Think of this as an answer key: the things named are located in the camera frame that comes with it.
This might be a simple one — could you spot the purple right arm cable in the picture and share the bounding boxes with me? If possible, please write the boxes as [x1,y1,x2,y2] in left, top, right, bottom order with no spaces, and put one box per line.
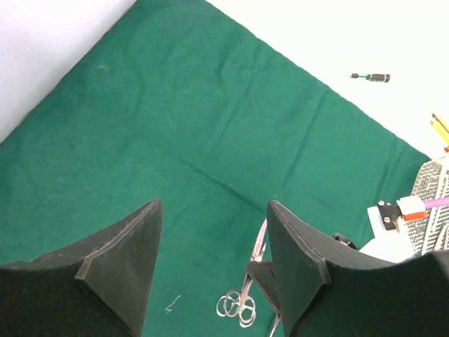
[422,197,449,210]

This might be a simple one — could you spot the dark green surgical drape cloth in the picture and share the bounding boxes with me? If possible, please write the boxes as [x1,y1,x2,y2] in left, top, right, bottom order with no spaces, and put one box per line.
[1,1,427,336]

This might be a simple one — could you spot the metal mesh instrument tray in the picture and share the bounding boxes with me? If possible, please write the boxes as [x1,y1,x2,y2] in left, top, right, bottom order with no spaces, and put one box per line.
[407,157,448,256]

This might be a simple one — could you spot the steel scissors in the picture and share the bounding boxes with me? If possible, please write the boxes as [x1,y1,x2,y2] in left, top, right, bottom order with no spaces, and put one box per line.
[215,220,267,328]

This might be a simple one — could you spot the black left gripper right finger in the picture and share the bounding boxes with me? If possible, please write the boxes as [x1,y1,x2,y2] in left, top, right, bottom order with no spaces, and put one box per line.
[267,201,448,336]

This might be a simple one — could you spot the green black screwdriver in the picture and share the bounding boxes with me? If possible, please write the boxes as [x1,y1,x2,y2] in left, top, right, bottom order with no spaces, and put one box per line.
[350,73,391,83]

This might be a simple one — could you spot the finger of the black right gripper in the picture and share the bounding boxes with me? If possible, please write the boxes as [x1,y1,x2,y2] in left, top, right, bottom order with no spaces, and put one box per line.
[246,260,281,312]

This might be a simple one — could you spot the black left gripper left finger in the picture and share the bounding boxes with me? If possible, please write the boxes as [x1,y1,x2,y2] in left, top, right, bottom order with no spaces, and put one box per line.
[1,199,163,336]

